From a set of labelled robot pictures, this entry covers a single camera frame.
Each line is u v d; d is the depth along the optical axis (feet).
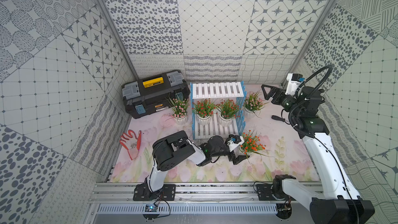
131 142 2.96
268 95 2.05
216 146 2.21
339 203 1.23
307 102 1.61
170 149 1.68
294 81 1.96
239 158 2.38
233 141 2.31
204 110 2.83
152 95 2.99
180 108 2.89
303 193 1.73
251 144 2.45
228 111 2.89
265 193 2.41
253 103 3.02
